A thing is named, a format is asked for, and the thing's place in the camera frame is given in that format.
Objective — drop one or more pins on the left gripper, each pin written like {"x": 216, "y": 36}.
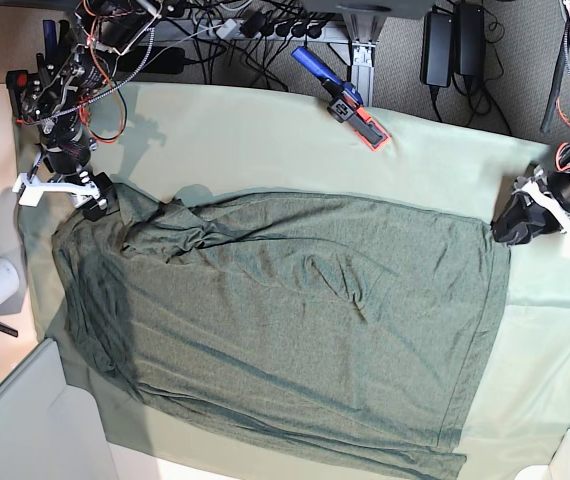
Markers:
{"x": 522, "y": 220}

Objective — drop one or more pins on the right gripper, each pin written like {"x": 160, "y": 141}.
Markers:
{"x": 92, "y": 207}

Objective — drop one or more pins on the dark green T-shirt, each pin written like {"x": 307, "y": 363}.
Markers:
{"x": 340, "y": 329}

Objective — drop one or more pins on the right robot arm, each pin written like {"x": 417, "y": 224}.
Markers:
{"x": 77, "y": 69}

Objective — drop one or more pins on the red and black clamp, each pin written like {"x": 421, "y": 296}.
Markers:
{"x": 16, "y": 82}

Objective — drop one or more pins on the black box on floor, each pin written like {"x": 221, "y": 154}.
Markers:
{"x": 160, "y": 61}

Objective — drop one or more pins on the left black power adapter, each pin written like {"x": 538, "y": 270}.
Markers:
{"x": 469, "y": 39}

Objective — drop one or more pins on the white charger plug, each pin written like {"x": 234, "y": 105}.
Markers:
{"x": 228, "y": 29}

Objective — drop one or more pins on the grey power strip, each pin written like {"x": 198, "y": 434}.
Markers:
{"x": 296, "y": 30}

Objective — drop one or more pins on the blue and orange clamp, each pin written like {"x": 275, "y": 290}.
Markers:
{"x": 346, "y": 105}

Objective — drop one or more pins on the light green box edge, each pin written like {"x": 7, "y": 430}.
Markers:
{"x": 49, "y": 429}

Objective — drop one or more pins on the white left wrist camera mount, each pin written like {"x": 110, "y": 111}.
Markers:
{"x": 549, "y": 191}

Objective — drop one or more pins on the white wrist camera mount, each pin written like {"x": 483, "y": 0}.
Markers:
{"x": 30, "y": 190}
{"x": 549, "y": 191}

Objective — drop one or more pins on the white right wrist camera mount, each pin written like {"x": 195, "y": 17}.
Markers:
{"x": 30, "y": 190}

